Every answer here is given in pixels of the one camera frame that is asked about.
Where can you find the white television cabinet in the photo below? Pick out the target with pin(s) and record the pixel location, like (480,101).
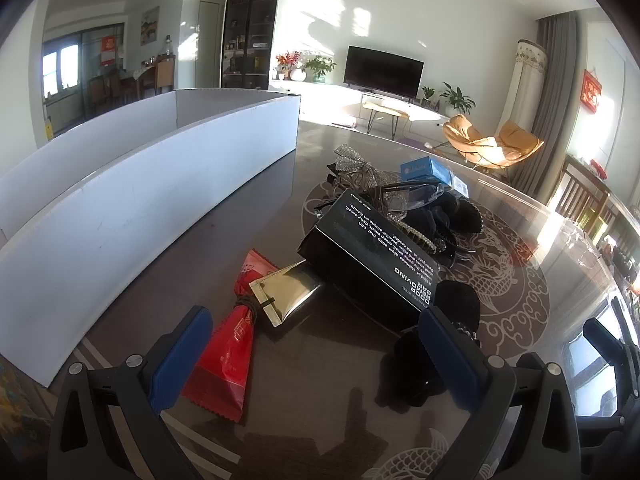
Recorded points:
(325,95)

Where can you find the black velvet scrunchie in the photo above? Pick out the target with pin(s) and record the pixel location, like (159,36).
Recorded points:
(450,215)

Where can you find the large green potted plant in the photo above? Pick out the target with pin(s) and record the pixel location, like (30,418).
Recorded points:
(457,97)

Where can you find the framed wall painting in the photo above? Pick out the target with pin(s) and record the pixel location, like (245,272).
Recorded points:
(150,25)

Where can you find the red flowers in vase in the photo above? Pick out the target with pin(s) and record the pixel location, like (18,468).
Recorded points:
(287,60)

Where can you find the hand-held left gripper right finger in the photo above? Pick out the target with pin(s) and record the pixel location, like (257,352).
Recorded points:
(452,360)

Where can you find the red wall hanging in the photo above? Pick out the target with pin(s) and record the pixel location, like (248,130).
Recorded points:
(592,91)

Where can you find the red door poster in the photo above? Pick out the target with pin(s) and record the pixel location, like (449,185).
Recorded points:
(110,50)

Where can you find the wooden dining chair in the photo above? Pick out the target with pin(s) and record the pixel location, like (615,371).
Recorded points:
(165,75)

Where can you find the clear plastic container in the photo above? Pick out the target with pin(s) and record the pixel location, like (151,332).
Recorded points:
(585,247)

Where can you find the gold foil sachet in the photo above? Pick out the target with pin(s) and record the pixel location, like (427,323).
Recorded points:
(290,290)

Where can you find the green plant in pot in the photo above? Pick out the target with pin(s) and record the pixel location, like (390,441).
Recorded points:
(320,66)

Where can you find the dark glass display cabinet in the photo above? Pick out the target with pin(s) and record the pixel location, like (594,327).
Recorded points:
(250,25)

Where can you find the grey curtain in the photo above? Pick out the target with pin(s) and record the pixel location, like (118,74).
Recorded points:
(555,110)

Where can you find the brown slatted wooden chair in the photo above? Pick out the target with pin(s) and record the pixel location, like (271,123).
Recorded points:
(575,195)

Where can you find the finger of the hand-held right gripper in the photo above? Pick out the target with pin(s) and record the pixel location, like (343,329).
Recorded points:
(627,322)
(602,340)

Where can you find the wooden dining table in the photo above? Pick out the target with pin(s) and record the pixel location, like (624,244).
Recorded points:
(140,77)

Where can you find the wooden coffee table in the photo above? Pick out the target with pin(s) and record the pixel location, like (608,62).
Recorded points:
(385,108)

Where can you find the black printed box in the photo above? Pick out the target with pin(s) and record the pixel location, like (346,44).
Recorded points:
(360,250)

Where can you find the white cardboard box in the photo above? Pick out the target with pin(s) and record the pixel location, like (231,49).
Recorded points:
(125,210)

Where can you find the black hair claw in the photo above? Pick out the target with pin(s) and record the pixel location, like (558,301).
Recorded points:
(410,370)

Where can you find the black frame eyeglasses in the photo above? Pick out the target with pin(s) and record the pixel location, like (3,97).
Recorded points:
(395,203)

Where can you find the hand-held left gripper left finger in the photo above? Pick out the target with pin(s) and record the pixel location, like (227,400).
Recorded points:
(180,360)

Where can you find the orange lounge chair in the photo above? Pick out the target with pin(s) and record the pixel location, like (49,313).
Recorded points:
(515,140)

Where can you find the black flat television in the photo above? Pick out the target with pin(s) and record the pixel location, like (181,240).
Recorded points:
(382,72)

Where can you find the brown patterned glass desktop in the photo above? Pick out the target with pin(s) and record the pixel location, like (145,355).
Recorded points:
(280,200)

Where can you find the silver bow hair clip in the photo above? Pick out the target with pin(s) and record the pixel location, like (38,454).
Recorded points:
(357,162)

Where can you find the floral patterned cloth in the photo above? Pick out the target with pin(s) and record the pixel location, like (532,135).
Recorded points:
(20,410)

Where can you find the covered standing air conditioner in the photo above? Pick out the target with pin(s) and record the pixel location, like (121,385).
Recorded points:
(525,85)

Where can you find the pearl hair clip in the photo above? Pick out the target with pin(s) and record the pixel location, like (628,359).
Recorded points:
(425,240)

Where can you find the blue and white box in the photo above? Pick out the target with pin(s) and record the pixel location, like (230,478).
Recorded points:
(425,167)

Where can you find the red snack packet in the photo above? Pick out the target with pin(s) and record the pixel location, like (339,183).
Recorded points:
(225,355)

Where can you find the small green potted plant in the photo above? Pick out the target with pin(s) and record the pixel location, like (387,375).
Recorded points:
(427,94)

